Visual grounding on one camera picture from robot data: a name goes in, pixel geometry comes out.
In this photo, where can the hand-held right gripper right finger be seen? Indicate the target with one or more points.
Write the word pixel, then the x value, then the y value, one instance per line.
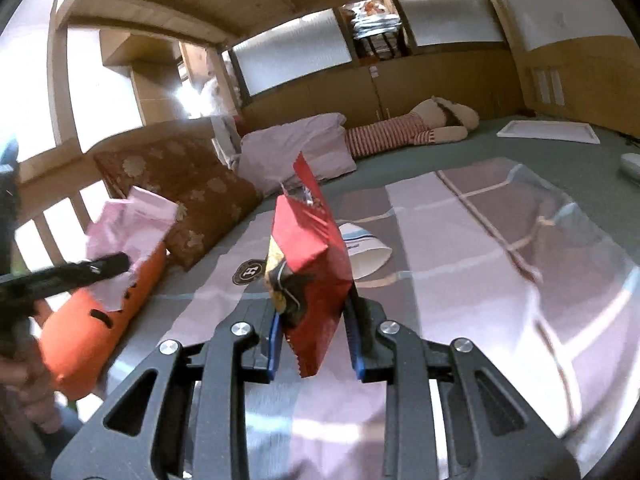
pixel 354 355

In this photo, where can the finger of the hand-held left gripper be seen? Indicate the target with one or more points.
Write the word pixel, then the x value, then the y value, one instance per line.
pixel 75 272

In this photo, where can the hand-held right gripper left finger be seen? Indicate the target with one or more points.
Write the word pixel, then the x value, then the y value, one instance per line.
pixel 272 355

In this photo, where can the pink tissue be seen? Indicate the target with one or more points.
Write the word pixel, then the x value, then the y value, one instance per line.
pixel 135 225

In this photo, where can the red snack packet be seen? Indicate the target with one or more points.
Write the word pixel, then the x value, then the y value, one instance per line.
pixel 310 280

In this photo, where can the person's left hand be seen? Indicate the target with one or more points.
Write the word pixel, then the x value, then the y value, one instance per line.
pixel 37 390

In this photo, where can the orange carrot pillow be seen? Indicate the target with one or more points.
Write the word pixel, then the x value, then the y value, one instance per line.
pixel 100 340

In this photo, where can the white paper cup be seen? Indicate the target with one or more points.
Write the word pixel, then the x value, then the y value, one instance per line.
pixel 367 255

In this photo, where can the brown floral cushion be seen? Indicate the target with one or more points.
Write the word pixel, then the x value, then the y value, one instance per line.
pixel 190 195

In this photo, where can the pink checked blanket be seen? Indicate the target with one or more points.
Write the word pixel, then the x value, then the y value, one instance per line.
pixel 475 270

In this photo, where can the pink pillow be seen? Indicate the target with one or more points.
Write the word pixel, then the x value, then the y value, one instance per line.
pixel 295 150

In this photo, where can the striped plush dog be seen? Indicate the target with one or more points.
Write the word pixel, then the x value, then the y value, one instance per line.
pixel 400 132

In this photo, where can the green bed mat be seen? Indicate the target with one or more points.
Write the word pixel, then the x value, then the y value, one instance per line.
pixel 550 170

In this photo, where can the white framed board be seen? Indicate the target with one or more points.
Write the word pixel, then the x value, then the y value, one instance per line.
pixel 550 131

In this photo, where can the stack of items on shelf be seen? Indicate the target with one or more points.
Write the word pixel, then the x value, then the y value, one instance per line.
pixel 375 30

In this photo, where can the white curved pillow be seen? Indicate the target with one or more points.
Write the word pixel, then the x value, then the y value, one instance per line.
pixel 631 166

